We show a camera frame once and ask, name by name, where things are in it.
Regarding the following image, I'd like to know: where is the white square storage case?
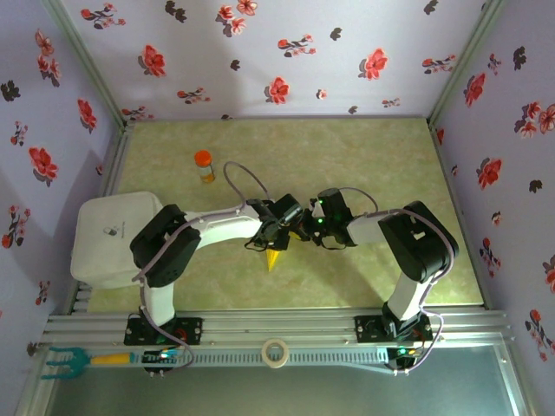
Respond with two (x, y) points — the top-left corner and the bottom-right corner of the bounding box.
(69, 191), (169, 290)

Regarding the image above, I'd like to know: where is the orange capped pill bottle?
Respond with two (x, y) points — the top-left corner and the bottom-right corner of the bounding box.
(193, 150), (217, 184)

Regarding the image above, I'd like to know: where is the white tape roll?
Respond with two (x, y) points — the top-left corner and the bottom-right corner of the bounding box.
(261, 338), (291, 369)

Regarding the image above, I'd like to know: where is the small black controller board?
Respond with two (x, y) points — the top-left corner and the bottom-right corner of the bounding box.
(387, 345), (428, 377)
(141, 348), (181, 379)

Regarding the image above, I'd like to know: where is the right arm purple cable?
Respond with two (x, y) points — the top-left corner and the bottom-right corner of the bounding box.
(340, 185), (460, 376)

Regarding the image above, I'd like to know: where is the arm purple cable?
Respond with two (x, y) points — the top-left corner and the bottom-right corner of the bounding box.
(340, 185), (460, 376)
(137, 161), (278, 369)

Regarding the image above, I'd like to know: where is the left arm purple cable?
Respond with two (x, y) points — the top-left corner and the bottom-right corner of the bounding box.
(137, 161), (278, 369)

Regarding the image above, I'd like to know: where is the aluminium base rail beam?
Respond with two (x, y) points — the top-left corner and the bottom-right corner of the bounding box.
(42, 308), (513, 348)

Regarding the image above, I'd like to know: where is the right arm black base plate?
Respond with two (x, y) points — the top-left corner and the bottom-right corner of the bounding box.
(354, 315), (434, 346)

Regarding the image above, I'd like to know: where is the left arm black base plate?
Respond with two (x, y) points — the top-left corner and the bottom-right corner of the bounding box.
(124, 316), (204, 347)

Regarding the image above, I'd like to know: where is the grey slotted cable duct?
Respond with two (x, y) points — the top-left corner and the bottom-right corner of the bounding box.
(142, 348), (391, 369)

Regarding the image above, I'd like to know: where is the aluminium side rail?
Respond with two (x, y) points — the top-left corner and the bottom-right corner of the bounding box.
(69, 120), (134, 313)
(428, 117), (493, 309)

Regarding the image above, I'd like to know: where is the aluminium corner post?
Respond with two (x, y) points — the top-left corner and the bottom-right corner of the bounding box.
(41, 0), (129, 129)
(427, 0), (508, 125)

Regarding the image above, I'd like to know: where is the teal garden fork yellow handle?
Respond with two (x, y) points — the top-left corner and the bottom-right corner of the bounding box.
(41, 346), (138, 381)

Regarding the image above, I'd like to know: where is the aluminium frame rail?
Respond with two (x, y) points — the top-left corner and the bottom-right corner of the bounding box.
(493, 344), (535, 416)
(12, 346), (60, 416)

